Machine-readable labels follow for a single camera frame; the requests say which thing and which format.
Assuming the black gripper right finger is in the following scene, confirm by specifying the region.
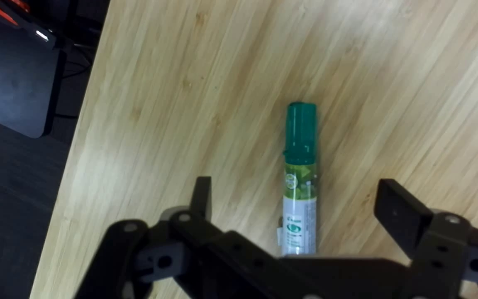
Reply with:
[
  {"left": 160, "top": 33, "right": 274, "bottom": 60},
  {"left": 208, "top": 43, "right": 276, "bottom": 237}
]
[{"left": 372, "top": 177, "right": 435, "bottom": 262}]

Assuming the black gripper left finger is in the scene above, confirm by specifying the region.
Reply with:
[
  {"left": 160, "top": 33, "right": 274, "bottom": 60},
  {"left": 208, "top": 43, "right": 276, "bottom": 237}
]
[{"left": 188, "top": 174, "right": 214, "bottom": 221}]

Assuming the green marker pen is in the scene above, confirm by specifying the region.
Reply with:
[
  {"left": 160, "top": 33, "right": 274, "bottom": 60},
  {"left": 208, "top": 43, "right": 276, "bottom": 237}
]
[{"left": 276, "top": 99, "right": 321, "bottom": 259}]

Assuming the dark grey box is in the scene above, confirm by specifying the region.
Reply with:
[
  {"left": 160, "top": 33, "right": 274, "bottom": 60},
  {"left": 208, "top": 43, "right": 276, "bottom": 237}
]
[{"left": 0, "top": 0, "right": 63, "bottom": 139}]

